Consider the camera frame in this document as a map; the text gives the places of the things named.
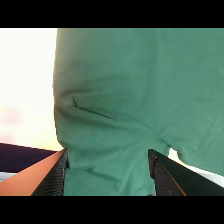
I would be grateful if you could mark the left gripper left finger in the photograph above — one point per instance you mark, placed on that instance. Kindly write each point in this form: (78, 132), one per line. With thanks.
(40, 178)

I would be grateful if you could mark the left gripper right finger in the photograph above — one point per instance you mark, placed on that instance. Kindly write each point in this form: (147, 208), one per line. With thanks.
(180, 178)

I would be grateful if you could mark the green T-shirt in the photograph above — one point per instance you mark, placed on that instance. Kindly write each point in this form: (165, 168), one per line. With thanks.
(133, 100)

